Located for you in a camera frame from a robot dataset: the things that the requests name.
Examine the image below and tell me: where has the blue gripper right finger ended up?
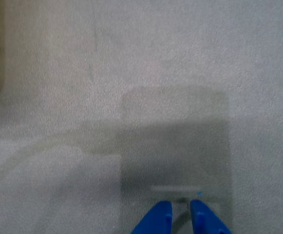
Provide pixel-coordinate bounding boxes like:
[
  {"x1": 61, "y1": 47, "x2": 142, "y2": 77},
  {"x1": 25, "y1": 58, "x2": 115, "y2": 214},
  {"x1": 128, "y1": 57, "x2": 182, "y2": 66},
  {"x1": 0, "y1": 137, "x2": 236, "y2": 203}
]
[{"x1": 189, "y1": 199, "x2": 233, "y2": 234}]

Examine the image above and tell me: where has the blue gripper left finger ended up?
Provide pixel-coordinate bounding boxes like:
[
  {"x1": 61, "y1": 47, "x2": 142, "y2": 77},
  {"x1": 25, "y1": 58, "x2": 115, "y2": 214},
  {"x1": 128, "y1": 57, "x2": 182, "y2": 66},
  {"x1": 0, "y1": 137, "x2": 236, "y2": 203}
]
[{"x1": 131, "y1": 200, "x2": 173, "y2": 234}]

